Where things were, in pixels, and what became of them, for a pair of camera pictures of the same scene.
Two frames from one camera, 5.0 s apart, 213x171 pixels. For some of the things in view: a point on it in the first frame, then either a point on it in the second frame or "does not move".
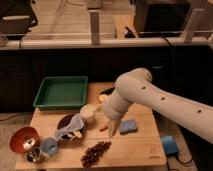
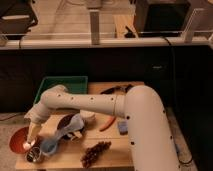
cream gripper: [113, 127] -> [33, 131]
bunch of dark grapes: [93, 153] does not move
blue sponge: [128, 126] does not move
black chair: [17, 17] does not move
